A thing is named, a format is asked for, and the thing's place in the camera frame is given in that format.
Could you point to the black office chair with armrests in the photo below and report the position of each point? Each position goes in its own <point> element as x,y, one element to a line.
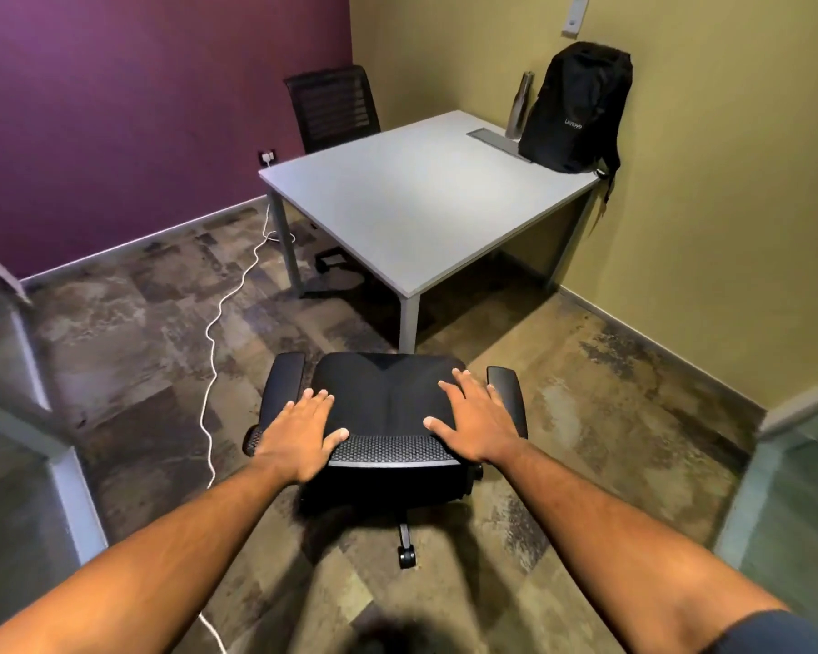
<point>385,401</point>

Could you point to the person's right little finger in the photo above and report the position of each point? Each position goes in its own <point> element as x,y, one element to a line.
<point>499,406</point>

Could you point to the grey-blue shirt sleeve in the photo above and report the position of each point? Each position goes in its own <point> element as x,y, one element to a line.
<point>770,636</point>

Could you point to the person's right hand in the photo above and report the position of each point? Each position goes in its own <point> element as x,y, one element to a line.
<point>480,429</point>

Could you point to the person's right middle finger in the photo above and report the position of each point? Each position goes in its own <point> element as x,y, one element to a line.
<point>467,386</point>

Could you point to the steel water bottle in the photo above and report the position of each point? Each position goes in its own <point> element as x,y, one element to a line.
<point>519,105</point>

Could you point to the person's left little finger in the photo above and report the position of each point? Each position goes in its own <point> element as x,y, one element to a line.
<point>287,411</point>

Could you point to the person's left middle finger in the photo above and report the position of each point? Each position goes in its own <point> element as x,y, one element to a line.
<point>314,403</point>

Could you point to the person's right forearm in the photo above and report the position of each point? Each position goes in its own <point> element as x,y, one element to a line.
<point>620,551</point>

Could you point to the person's right thumb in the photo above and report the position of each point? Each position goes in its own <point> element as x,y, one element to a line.
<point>438,428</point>

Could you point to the white square table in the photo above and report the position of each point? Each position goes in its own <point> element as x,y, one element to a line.
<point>416,197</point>

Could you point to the black backpack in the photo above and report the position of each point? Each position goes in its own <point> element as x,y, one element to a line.
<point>576,108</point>

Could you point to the glass partition with grey frame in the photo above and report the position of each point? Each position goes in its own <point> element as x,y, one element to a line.
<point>750,483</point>

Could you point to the person's left thumb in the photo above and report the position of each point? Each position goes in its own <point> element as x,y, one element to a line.
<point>334,440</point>

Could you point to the glass door with white frame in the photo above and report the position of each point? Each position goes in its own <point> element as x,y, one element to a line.
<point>68,497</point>

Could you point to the wall socket with white charger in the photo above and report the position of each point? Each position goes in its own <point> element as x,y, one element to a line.
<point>267,157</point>

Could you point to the person's left forearm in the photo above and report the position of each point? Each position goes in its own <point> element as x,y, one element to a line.
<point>143,572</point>

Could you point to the black mesh-back office chair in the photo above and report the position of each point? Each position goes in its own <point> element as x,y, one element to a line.
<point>332,105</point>

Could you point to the white wall switch panel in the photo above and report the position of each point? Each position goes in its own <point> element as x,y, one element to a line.
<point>575,14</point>

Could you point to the person's left hand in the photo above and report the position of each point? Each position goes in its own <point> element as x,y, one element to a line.
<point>293,442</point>

